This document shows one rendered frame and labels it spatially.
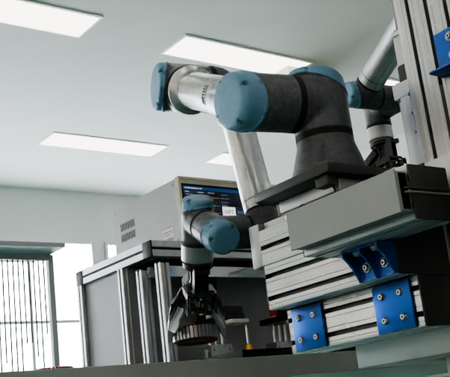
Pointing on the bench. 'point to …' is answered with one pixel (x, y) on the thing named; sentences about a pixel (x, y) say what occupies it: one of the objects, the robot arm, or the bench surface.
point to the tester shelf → (237, 259)
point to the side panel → (105, 322)
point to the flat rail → (222, 272)
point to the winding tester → (158, 212)
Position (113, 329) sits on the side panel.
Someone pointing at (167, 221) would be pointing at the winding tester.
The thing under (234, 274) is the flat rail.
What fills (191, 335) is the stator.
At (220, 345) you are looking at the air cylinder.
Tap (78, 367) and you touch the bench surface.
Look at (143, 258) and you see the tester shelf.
